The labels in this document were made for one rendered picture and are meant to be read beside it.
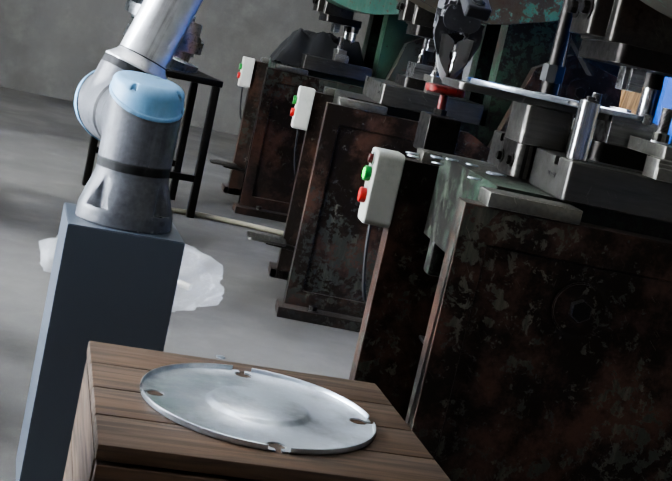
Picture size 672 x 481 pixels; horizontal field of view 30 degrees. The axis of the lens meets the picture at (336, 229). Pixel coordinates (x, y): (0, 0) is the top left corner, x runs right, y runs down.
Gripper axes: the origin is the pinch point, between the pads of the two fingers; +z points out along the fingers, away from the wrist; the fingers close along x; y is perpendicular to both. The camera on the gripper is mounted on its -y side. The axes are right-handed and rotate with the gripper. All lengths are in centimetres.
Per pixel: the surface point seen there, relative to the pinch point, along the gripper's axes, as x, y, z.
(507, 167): -5.0, -34.8, 11.5
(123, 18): 84, 627, 17
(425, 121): 3.0, -3.2, 8.7
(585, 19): -11.5, -35.5, -14.0
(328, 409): 23, -80, 42
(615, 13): -14.6, -39.8, -15.7
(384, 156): 10.8, -12.7, 15.8
